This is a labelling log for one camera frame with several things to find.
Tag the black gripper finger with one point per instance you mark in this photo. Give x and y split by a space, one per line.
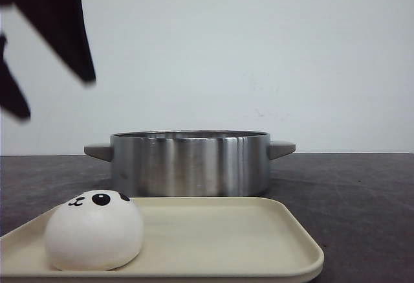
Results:
61 25
12 99

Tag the panda bun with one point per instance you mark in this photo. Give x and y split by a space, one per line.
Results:
97 230

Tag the stainless steel pot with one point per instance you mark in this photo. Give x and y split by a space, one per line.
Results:
190 163

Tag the cream rectangular tray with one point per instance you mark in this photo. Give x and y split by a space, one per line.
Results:
190 239

